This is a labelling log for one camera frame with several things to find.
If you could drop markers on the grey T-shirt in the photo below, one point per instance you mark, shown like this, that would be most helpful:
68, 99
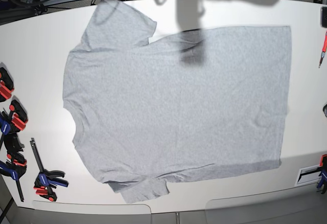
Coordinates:
192, 106

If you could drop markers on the blue bar clamp on table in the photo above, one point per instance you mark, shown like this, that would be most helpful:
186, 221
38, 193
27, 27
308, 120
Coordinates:
46, 180

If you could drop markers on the blue red clamp left edge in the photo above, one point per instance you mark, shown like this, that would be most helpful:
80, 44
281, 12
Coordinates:
14, 121

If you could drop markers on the red black clamp top left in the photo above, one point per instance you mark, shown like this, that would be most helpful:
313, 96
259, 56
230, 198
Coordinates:
7, 84

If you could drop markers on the blue clamp lower left edge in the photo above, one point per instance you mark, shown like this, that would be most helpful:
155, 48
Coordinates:
16, 165

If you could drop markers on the round dark object right edge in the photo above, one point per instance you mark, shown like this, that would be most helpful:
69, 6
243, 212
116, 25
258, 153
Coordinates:
325, 110

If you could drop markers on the blue clamp right edge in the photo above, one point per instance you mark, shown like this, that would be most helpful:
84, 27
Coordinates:
323, 173

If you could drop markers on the dark device right top edge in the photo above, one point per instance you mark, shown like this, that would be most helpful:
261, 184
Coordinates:
324, 17

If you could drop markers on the red handled screwdriver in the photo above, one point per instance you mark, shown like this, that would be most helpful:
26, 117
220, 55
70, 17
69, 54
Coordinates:
323, 52

